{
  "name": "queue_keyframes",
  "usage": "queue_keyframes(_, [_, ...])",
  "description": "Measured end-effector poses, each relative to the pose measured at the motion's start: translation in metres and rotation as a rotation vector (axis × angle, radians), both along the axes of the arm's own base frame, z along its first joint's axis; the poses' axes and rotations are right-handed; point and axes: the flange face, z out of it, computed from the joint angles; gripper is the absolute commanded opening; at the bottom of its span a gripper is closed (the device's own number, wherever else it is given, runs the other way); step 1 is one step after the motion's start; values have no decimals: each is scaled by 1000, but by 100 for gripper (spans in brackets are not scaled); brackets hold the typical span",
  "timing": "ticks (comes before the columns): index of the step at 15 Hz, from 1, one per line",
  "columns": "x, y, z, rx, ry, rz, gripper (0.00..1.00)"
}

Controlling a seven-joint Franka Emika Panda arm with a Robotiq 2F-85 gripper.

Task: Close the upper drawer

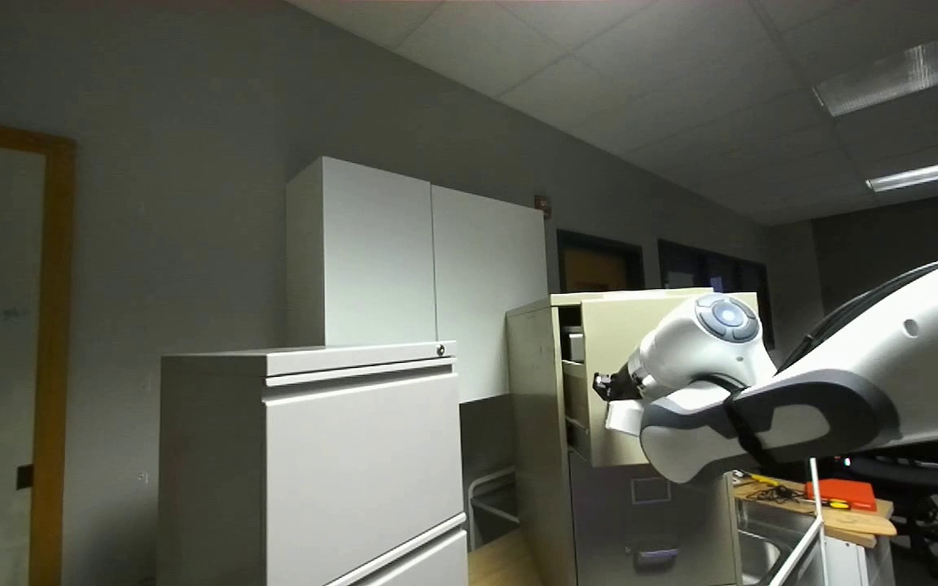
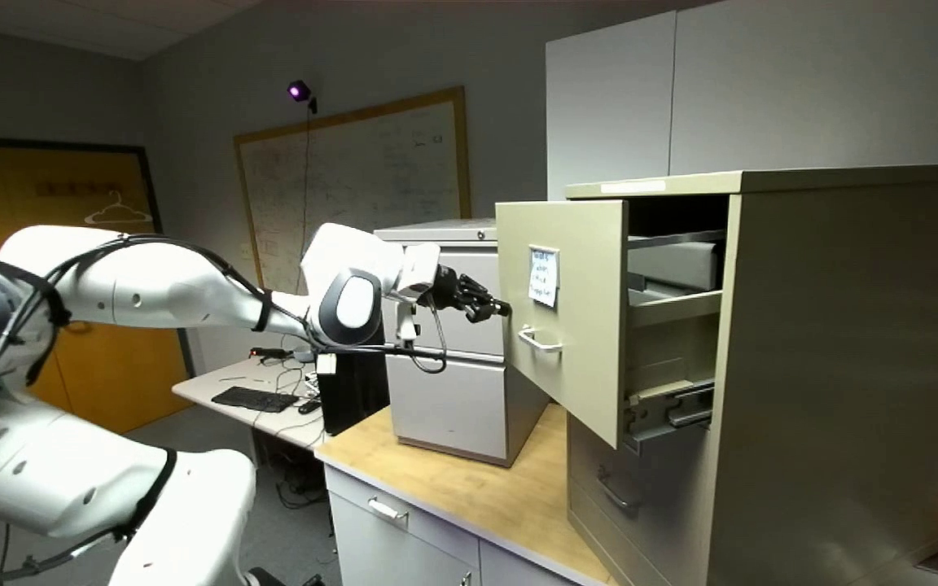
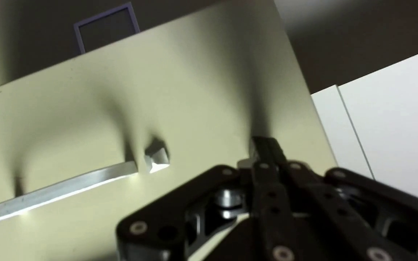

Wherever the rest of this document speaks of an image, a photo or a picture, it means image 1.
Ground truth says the white metal stand frame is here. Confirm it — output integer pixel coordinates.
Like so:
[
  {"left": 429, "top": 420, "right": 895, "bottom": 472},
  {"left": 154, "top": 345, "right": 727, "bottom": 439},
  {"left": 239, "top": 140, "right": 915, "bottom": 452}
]
[{"left": 763, "top": 452, "right": 834, "bottom": 586}]

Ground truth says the grey lateral file cabinet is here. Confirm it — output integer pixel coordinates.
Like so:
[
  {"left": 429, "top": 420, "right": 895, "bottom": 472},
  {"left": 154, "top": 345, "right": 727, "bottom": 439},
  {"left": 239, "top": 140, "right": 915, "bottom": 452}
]
[{"left": 158, "top": 340, "right": 474, "bottom": 586}]

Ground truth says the wooden work table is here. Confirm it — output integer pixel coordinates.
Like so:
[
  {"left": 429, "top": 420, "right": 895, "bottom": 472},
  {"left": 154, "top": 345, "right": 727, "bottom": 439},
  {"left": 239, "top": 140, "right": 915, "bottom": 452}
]
[{"left": 732, "top": 472, "right": 898, "bottom": 549}]

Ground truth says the orange tool case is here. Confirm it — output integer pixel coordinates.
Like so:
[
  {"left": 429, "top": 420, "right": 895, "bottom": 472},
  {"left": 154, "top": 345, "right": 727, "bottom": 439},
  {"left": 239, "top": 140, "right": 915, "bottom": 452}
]
[{"left": 805, "top": 475, "right": 884, "bottom": 513}]

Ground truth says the white wall cabinet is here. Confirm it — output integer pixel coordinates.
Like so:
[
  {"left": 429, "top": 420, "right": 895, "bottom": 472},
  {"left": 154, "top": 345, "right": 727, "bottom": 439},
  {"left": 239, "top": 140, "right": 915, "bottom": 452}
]
[{"left": 283, "top": 152, "right": 551, "bottom": 406}]

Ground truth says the beige metal filing cabinet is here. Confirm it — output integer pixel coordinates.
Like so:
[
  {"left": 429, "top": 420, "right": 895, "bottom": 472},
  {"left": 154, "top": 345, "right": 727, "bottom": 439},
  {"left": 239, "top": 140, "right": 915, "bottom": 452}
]
[{"left": 504, "top": 288, "right": 766, "bottom": 586}]

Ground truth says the black office chair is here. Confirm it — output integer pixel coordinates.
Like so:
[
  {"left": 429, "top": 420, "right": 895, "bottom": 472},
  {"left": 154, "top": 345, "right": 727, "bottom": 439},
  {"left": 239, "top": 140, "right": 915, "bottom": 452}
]
[{"left": 847, "top": 449, "right": 938, "bottom": 581}]

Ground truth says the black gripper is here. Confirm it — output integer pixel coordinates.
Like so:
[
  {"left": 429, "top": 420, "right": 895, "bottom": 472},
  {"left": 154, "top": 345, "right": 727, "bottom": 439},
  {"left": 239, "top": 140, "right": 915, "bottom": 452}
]
[{"left": 589, "top": 368, "right": 646, "bottom": 406}]

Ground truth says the dark framed window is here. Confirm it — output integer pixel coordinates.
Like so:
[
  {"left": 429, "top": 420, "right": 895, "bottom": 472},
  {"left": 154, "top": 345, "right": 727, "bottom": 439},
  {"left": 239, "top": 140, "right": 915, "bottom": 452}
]
[
  {"left": 659, "top": 238, "right": 778, "bottom": 352},
  {"left": 555, "top": 229, "right": 650, "bottom": 292}
]

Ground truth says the fluorescent ceiling light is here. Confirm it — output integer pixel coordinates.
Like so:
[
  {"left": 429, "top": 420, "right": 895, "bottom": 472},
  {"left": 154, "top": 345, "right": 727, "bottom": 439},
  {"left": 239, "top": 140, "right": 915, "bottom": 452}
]
[
  {"left": 864, "top": 150, "right": 938, "bottom": 199},
  {"left": 811, "top": 19, "right": 938, "bottom": 121}
]

